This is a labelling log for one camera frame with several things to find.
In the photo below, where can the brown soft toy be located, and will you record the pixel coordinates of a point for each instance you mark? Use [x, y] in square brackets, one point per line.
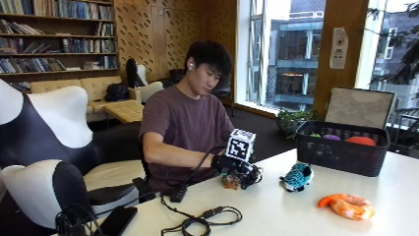
[230, 182]

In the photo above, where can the white marker cube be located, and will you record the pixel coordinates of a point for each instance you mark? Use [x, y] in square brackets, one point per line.
[239, 145]

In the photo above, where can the teal spotted soft toy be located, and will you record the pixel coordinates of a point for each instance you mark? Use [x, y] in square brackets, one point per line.
[297, 177]

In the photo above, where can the black adapter box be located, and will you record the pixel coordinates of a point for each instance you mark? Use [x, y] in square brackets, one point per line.
[178, 194]

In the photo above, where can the green toy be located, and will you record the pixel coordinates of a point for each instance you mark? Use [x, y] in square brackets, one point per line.
[314, 135]

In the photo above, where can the potted green plant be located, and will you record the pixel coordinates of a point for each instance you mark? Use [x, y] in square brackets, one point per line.
[293, 119]

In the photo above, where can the the person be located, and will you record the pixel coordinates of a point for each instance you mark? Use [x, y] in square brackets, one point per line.
[184, 121]

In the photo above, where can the black woven basket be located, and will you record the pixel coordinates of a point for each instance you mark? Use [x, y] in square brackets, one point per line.
[341, 152]

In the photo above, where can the purple round toy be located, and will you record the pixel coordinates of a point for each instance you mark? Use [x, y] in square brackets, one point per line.
[331, 137]

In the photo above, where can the orange shrimp soft toy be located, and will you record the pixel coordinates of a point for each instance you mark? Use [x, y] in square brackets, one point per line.
[349, 206]

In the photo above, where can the orange round toy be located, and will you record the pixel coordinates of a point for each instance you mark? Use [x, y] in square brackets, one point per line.
[361, 141]

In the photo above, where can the black smartphone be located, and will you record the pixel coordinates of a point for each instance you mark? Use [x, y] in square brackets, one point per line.
[117, 220]

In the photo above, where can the beige tufted ottoman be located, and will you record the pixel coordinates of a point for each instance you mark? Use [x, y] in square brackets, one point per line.
[125, 111]

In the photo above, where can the black and white armchair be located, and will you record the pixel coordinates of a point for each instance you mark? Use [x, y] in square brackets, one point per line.
[48, 128]
[140, 78]
[48, 190]

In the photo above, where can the black backpack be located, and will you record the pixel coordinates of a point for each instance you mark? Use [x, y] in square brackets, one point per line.
[116, 91]

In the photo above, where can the beige tufted sofa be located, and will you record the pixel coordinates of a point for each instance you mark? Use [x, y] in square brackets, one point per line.
[86, 90]

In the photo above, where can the wooden bookshelf with books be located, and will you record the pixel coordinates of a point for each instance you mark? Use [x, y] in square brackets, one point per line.
[56, 36]

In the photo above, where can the white wall notice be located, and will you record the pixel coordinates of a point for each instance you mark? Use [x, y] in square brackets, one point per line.
[339, 48]

